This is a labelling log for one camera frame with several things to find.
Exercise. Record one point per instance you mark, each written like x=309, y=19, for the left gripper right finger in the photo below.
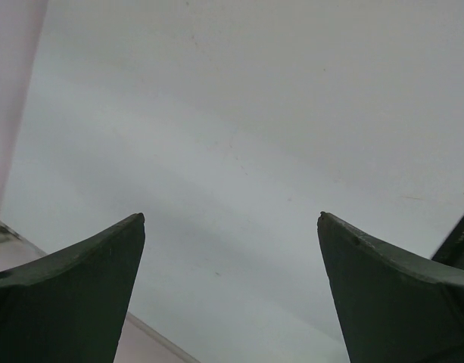
x=392, y=305

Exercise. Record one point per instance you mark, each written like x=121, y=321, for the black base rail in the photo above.
x=451, y=251

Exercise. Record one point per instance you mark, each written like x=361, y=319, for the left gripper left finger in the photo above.
x=70, y=306

